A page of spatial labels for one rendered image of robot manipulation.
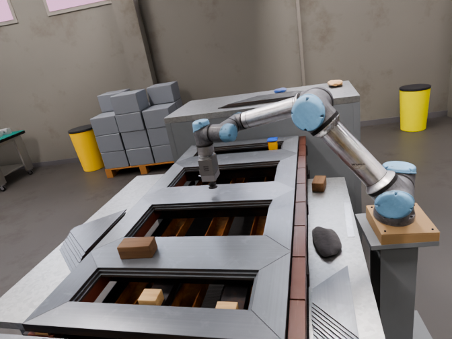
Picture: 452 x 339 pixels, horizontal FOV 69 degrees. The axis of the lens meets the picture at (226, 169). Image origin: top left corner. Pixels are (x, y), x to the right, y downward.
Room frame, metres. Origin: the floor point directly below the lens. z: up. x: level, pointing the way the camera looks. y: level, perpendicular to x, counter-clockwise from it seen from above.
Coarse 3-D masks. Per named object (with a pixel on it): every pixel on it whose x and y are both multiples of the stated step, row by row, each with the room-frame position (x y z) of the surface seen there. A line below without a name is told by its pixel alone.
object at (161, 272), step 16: (256, 144) 2.02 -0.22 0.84; (176, 176) 1.69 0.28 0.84; (160, 208) 1.37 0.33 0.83; (176, 208) 1.34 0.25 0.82; (192, 208) 1.32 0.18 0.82; (208, 208) 1.29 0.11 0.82; (224, 208) 1.27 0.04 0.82; (96, 272) 0.94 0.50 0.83; (112, 272) 0.94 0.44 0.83; (128, 272) 0.92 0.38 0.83; (144, 272) 0.90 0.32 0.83; (160, 272) 0.89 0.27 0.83; (176, 272) 0.87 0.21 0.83; (192, 272) 0.85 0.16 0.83; (208, 272) 0.84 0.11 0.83; (224, 272) 0.83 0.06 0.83; (240, 272) 0.81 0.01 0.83; (256, 272) 0.80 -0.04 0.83; (80, 288) 0.86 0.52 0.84; (288, 304) 0.67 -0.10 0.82; (96, 336) 0.68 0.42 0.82; (112, 336) 0.67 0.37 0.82; (128, 336) 0.65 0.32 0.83; (144, 336) 0.64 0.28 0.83; (160, 336) 0.63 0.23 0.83; (176, 336) 0.61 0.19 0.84; (192, 336) 0.60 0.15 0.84
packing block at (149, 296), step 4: (144, 292) 0.83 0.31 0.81; (148, 292) 0.82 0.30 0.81; (152, 292) 0.82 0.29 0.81; (156, 292) 0.82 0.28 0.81; (160, 292) 0.82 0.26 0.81; (140, 296) 0.81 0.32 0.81; (144, 296) 0.81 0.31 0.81; (148, 296) 0.81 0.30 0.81; (152, 296) 0.80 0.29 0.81; (156, 296) 0.80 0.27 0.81; (160, 296) 0.81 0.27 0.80; (140, 300) 0.79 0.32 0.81; (144, 300) 0.79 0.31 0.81; (148, 300) 0.79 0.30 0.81; (152, 300) 0.78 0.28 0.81; (156, 300) 0.79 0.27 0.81; (160, 300) 0.80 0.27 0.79; (140, 304) 0.80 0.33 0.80; (144, 304) 0.79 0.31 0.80; (148, 304) 0.79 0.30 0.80; (152, 304) 0.78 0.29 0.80; (156, 304) 0.78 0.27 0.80; (160, 304) 0.80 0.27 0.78
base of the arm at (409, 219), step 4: (376, 212) 1.12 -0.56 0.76; (412, 212) 1.07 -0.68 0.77; (376, 216) 1.11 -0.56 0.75; (380, 216) 1.10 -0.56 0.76; (408, 216) 1.05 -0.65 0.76; (412, 216) 1.07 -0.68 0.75; (380, 220) 1.09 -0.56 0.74; (384, 220) 1.08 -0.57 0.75; (388, 220) 1.07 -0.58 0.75; (392, 220) 1.06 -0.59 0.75; (396, 220) 1.05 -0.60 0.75; (400, 220) 1.05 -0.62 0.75; (404, 220) 1.05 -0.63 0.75; (408, 220) 1.05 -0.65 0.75; (412, 220) 1.06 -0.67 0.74; (388, 224) 1.07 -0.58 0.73; (392, 224) 1.06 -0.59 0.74; (396, 224) 1.05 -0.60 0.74; (400, 224) 1.05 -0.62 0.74; (404, 224) 1.05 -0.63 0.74; (408, 224) 1.05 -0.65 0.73
